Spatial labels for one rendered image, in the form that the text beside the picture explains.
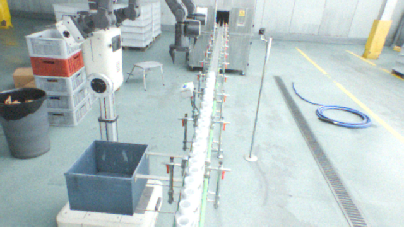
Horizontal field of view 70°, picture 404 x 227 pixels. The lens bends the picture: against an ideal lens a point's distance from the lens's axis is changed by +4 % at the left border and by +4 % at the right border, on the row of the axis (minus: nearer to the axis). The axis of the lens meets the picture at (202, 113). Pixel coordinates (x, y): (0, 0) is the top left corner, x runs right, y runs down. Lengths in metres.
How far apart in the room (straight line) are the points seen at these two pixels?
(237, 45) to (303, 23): 6.15
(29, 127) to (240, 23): 4.38
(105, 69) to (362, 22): 11.63
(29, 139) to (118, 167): 1.76
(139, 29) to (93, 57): 6.37
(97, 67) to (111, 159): 0.54
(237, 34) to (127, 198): 5.12
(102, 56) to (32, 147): 1.90
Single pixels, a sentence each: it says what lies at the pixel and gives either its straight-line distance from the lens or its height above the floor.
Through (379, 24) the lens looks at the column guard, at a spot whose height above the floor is 0.99.
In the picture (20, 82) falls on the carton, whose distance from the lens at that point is 5.35.
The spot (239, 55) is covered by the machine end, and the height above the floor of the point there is 0.45.
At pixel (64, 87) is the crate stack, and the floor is 0.53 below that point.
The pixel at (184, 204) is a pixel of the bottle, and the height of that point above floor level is 1.15.
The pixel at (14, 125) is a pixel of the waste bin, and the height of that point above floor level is 0.40.
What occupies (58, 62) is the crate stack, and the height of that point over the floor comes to 0.84.
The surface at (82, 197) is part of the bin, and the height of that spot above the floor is 0.82.
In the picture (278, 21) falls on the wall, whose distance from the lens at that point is 11.86.
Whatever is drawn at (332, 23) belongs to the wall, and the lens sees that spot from 12.37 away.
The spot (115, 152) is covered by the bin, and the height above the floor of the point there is 0.88.
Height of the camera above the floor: 1.77
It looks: 25 degrees down
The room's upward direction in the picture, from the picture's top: 4 degrees clockwise
